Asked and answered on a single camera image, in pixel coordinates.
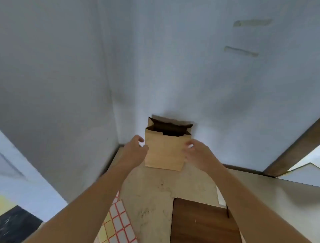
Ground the person's left forearm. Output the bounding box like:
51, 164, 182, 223
24, 160, 137, 243

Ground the brown paper bag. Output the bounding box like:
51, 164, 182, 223
144, 116, 193, 172

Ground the brown wooden board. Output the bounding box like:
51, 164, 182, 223
170, 198, 243, 243

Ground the white paper napkin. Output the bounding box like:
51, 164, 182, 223
216, 186, 227, 206

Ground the brown wooden door frame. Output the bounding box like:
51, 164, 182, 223
262, 117, 320, 177

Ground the person's right hand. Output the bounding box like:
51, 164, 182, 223
184, 139, 223, 176

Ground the white panelled door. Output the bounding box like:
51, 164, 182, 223
0, 130, 68, 223

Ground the white board with yellow edge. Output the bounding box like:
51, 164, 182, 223
277, 163, 320, 187

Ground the person's left hand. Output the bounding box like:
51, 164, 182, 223
119, 135, 149, 170

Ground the partly yellow label sheet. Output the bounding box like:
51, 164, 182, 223
96, 200, 138, 243

